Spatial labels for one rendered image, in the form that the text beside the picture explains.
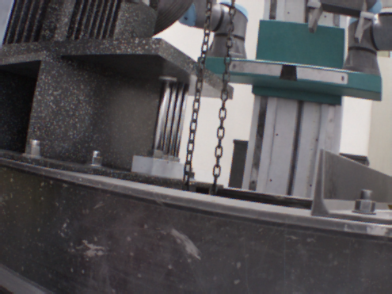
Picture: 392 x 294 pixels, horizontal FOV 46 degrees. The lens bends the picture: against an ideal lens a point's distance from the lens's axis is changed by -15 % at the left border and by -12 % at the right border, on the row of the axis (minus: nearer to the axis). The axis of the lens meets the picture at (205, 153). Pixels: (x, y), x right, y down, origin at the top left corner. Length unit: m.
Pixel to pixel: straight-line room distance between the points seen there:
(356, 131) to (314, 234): 3.45
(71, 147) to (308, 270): 0.56
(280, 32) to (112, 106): 0.97
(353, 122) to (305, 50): 2.25
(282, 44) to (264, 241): 1.32
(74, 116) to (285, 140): 1.06
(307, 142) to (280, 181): 0.17
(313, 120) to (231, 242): 1.27
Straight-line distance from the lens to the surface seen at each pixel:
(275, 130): 1.91
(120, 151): 1.11
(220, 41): 1.80
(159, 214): 0.71
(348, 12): 1.37
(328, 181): 0.57
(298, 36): 1.88
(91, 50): 0.92
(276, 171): 1.89
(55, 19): 1.00
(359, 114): 4.05
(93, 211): 0.80
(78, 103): 1.00
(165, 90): 1.04
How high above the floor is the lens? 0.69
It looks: 2 degrees up
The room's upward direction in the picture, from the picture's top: 8 degrees clockwise
